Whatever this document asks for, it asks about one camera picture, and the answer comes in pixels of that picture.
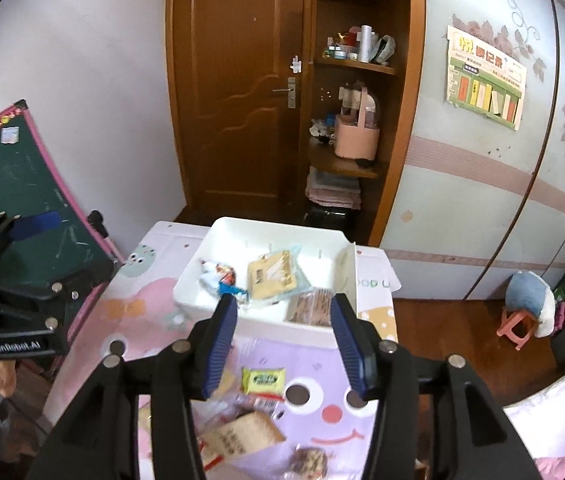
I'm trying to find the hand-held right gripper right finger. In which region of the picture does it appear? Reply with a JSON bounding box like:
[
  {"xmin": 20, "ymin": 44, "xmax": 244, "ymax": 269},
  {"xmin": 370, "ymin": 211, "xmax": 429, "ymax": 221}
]
[{"xmin": 331, "ymin": 292, "xmax": 538, "ymax": 480}]

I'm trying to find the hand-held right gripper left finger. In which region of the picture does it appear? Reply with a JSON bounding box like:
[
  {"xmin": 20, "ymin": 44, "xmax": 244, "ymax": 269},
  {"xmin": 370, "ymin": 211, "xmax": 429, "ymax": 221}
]
[{"xmin": 27, "ymin": 294, "xmax": 239, "ymax": 480}]

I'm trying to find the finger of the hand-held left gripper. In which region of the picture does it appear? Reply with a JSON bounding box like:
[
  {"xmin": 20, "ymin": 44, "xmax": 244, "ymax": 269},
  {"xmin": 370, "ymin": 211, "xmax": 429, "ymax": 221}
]
[
  {"xmin": 0, "ymin": 259, "xmax": 116, "ymax": 311},
  {"xmin": 0, "ymin": 211, "xmax": 61, "ymax": 281}
]

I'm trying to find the green snack packet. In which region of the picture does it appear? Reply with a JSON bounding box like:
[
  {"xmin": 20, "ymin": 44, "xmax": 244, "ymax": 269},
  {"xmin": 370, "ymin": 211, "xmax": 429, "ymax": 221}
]
[{"xmin": 241, "ymin": 366, "xmax": 287, "ymax": 396}]

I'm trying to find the clear packet with red label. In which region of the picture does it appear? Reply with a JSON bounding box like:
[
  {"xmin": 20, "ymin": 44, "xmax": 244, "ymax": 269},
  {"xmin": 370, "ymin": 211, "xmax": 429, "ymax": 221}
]
[{"xmin": 212, "ymin": 392, "xmax": 286, "ymax": 421}]

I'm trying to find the beige cracker packet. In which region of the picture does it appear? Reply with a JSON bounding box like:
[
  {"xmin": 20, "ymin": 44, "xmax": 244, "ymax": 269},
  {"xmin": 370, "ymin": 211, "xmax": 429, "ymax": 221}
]
[{"xmin": 197, "ymin": 410, "xmax": 287, "ymax": 471}]

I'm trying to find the white plastic storage box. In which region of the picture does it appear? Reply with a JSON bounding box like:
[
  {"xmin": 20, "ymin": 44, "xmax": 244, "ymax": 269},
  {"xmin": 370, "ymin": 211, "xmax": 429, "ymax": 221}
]
[{"xmin": 172, "ymin": 216, "xmax": 359, "ymax": 350}]

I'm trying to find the round cookie packet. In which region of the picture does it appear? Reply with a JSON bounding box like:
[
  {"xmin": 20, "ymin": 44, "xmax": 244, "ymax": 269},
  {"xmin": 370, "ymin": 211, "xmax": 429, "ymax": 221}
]
[{"xmin": 282, "ymin": 447, "xmax": 331, "ymax": 480}]

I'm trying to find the person's left hand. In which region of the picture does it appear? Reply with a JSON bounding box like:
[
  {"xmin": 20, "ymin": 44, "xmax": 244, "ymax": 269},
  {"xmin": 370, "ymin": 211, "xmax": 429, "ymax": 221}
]
[{"xmin": 0, "ymin": 359, "xmax": 19, "ymax": 400}]

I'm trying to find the brown biscuit packet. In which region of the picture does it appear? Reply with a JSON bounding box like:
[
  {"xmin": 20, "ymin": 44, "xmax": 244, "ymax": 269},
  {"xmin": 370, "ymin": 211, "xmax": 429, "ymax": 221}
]
[{"xmin": 285, "ymin": 287, "xmax": 336, "ymax": 328}]

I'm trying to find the colourful candy packet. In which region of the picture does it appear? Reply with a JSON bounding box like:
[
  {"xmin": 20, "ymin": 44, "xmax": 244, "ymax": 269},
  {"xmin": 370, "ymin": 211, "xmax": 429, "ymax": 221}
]
[{"xmin": 198, "ymin": 259, "xmax": 249, "ymax": 303}]

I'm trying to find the yellow cracker packet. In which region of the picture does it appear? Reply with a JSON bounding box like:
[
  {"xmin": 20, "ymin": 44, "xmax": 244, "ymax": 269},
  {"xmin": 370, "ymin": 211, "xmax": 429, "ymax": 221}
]
[{"xmin": 246, "ymin": 247, "xmax": 308, "ymax": 303}]

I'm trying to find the black box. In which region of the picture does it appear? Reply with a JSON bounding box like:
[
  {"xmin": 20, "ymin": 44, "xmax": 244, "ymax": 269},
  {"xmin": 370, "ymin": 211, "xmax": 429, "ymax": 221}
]
[{"xmin": 307, "ymin": 205, "xmax": 358, "ymax": 233}]

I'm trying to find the stack of folded towels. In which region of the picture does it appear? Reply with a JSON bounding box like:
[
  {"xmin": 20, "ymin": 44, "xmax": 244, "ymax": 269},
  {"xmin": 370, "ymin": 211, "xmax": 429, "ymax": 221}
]
[{"xmin": 305, "ymin": 167, "xmax": 362, "ymax": 210}]

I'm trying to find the pink plastic stool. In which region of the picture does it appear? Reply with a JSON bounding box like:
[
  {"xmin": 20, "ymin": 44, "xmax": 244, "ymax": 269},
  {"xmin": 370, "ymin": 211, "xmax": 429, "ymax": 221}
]
[{"xmin": 497, "ymin": 307, "xmax": 538, "ymax": 351}]

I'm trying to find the blue cushion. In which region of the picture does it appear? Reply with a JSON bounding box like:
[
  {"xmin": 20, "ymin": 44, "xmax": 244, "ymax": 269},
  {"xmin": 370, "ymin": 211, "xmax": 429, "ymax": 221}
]
[{"xmin": 505, "ymin": 271, "xmax": 553, "ymax": 313}]

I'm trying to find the floral printed wardrobe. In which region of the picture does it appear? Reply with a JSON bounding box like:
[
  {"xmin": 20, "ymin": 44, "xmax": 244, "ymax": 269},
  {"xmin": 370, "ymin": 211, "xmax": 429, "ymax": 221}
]
[{"xmin": 370, "ymin": 0, "xmax": 565, "ymax": 301}]

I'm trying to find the white cloth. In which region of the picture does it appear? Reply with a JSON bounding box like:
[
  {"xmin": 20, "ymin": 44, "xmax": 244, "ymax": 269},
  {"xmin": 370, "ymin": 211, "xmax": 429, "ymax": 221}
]
[{"xmin": 533, "ymin": 285, "xmax": 558, "ymax": 338}]

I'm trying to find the pink basket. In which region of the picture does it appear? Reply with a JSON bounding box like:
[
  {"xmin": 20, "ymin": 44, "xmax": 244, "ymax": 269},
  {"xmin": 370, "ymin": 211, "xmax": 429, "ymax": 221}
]
[{"xmin": 333, "ymin": 85, "xmax": 381, "ymax": 161}]

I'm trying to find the white bedding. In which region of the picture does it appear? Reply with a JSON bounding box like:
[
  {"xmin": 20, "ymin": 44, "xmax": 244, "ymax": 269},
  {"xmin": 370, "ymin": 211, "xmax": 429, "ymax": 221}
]
[{"xmin": 505, "ymin": 345, "xmax": 565, "ymax": 480}]

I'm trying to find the wooden corner shelf unit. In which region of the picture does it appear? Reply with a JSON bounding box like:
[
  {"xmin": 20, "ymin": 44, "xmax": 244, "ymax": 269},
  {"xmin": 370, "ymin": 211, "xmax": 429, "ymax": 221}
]
[{"xmin": 305, "ymin": 0, "xmax": 426, "ymax": 248}]

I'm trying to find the wooden door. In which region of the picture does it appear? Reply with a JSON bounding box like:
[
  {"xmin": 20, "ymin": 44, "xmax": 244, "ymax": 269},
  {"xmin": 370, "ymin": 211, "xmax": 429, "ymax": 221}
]
[{"xmin": 165, "ymin": 0, "xmax": 313, "ymax": 216}]

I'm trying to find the group of small jars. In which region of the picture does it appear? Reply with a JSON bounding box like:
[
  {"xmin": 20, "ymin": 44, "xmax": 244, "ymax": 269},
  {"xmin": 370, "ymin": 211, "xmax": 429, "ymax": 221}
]
[{"xmin": 323, "ymin": 35, "xmax": 359, "ymax": 61}]

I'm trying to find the white cylinder bottle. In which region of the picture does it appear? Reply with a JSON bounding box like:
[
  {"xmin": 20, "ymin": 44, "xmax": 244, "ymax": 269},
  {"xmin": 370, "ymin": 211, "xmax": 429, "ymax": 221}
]
[{"xmin": 359, "ymin": 25, "xmax": 374, "ymax": 62}]

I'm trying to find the green chalkboard with pink frame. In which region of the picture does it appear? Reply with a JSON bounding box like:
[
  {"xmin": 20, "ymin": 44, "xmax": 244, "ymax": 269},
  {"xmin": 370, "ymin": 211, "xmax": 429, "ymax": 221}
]
[{"xmin": 0, "ymin": 100, "xmax": 126, "ymax": 321}]

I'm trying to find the metal door handle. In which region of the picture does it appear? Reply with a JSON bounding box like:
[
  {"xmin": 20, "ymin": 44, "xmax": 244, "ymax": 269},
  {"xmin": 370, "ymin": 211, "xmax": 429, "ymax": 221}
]
[{"xmin": 271, "ymin": 77, "xmax": 297, "ymax": 109}]

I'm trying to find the wall poster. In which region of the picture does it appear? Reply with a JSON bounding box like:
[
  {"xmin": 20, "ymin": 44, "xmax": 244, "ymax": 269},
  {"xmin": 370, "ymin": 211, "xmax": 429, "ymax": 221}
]
[{"xmin": 445, "ymin": 25, "xmax": 528, "ymax": 132}]

